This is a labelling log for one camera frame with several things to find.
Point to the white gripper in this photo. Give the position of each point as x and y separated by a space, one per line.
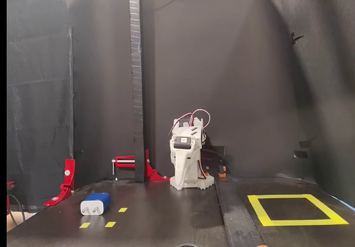
183 142

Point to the blue and white charger plug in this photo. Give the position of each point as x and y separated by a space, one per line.
97 201

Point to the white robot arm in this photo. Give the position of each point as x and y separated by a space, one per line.
191 132

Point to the red screw clamp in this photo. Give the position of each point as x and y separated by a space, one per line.
124 158

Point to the black flat strip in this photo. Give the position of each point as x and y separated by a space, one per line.
235 216

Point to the small yellow tape marker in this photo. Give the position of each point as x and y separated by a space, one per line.
122 209
110 224
85 225

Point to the black tape piece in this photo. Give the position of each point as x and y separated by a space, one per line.
301 154

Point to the yellow tape square outline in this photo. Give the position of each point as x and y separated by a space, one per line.
305 222

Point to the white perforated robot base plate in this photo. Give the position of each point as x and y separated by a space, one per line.
205 184

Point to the red metal corner bracket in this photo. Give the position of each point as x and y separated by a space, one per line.
151 172
69 172

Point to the black vertical post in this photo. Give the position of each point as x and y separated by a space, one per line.
137 91

